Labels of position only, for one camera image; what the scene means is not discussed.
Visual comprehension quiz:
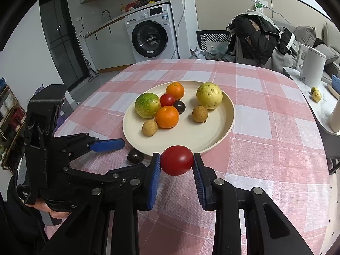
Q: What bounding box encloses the dark purple plum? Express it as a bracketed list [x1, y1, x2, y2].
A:
[127, 149, 145, 164]

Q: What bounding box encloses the large red tomato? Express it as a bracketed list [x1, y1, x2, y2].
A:
[160, 146, 194, 176]

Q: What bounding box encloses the brown longan fruit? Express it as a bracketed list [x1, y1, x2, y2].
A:
[142, 120, 158, 136]

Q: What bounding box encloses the green yellow guava fruit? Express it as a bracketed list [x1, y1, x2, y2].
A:
[135, 93, 161, 119]

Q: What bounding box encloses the large orange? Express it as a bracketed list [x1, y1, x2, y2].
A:
[155, 106, 179, 129]

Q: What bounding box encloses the small red tomato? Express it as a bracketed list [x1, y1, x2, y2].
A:
[160, 93, 176, 107]

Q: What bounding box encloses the brown longan with stem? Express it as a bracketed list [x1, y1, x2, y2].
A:
[192, 105, 208, 123]

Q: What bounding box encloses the person's left hand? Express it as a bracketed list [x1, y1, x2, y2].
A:
[27, 199, 70, 219]

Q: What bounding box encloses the cream round plate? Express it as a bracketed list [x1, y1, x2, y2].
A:
[123, 81, 236, 156]

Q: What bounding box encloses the pink checked tablecloth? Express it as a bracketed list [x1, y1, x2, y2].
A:
[57, 59, 330, 254]

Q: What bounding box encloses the small orange on plate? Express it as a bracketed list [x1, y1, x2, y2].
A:
[165, 82, 185, 100]

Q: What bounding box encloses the white cup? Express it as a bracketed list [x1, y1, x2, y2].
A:
[329, 100, 340, 133]

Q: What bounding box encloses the white washing machine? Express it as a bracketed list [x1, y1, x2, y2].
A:
[125, 2, 179, 62]

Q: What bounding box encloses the white side table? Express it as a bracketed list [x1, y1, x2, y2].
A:
[283, 67, 339, 159]

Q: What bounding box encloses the yellow fruit on side table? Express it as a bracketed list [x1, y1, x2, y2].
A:
[311, 87, 322, 102]

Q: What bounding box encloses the black mesh chair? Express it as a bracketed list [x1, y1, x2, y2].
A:
[196, 30, 231, 51]

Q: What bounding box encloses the blue bowl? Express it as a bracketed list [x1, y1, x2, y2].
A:
[331, 75, 340, 94]

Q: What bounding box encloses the white electric kettle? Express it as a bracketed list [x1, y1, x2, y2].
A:
[296, 44, 326, 88]

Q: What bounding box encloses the pile of dark clothes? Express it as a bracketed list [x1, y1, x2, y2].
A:
[227, 10, 295, 67]

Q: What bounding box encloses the grey sofa cushion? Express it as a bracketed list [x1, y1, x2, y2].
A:
[293, 25, 316, 47]

